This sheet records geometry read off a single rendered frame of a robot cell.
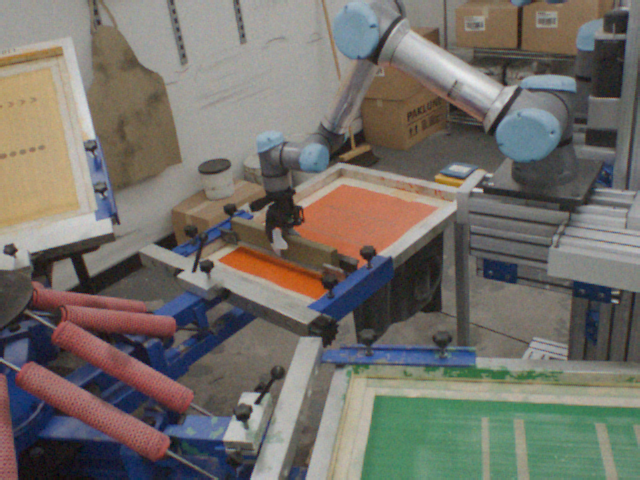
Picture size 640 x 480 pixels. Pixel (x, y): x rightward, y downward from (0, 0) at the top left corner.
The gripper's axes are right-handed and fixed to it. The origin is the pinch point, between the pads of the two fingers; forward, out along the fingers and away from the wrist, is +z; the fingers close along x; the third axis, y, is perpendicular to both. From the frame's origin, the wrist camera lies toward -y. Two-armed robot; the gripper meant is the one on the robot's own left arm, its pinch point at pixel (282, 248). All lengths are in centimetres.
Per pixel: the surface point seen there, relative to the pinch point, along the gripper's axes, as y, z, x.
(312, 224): -9.2, 5.4, 22.3
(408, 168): -135, 102, 251
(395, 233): 18.1, 5.1, 30.3
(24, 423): 9, -5, -84
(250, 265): -8.6, 5.4, -6.2
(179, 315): 3.3, -2.2, -40.2
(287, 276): 5.6, 5.3, -4.9
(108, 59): -196, -21, 73
